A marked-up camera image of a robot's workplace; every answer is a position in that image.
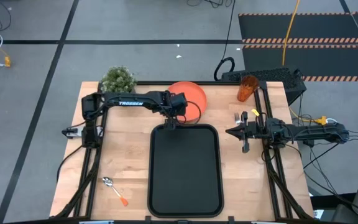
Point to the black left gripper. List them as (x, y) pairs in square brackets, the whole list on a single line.
[(166, 111)]

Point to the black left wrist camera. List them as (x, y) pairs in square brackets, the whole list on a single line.
[(179, 100)]

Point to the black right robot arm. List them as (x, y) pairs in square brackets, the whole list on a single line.
[(315, 132)]

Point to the black hazard-striped floor mat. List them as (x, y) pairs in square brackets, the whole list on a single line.
[(266, 28)]

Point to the black power brick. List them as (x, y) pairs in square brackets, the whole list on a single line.
[(308, 143)]

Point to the orange plate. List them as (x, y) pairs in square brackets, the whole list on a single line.
[(194, 93)]

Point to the black perforated computer case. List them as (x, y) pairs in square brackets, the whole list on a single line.
[(272, 74)]

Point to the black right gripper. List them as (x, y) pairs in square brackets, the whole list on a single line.
[(255, 130)]

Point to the potted plant in striped pot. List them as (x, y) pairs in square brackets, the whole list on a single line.
[(118, 79)]

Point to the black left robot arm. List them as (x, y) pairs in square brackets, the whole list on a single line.
[(129, 102)]

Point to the yellow plug connector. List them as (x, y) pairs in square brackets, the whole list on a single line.
[(322, 119)]

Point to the yellow tag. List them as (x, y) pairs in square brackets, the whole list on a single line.
[(255, 112)]

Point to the black aluminium table frame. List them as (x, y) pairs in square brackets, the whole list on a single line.
[(154, 83)]

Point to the orange faceted cup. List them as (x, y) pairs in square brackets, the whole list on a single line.
[(247, 88)]

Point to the black plastic tray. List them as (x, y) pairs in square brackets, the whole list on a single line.
[(185, 171)]

